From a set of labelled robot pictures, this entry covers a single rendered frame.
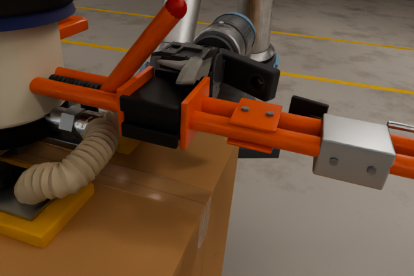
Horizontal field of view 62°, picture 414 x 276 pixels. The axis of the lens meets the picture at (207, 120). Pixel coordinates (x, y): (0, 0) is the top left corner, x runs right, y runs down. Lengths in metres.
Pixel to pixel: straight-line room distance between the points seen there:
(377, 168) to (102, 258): 0.30
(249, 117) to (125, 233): 0.20
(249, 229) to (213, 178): 1.43
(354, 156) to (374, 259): 1.67
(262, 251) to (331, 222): 0.47
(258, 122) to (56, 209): 0.26
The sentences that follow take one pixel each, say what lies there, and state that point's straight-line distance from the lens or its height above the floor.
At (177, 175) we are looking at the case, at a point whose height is 1.07.
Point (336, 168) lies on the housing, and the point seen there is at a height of 1.18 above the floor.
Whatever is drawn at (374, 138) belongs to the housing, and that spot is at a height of 1.21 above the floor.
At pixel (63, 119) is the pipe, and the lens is 0.49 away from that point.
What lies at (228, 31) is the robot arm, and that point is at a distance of 0.59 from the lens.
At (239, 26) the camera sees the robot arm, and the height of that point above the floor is 1.24.
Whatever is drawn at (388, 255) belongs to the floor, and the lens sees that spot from 2.07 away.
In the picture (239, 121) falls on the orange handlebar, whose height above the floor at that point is 1.21.
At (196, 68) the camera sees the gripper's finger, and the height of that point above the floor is 1.24.
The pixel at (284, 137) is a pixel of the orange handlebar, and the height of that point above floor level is 1.20.
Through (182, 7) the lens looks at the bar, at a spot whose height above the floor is 1.32.
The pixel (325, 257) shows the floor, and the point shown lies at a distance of 1.92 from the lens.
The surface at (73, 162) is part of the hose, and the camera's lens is 0.41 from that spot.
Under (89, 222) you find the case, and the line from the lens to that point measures 0.45.
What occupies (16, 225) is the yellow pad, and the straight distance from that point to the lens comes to 0.45.
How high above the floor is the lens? 1.39
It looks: 29 degrees down
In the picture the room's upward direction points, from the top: 4 degrees clockwise
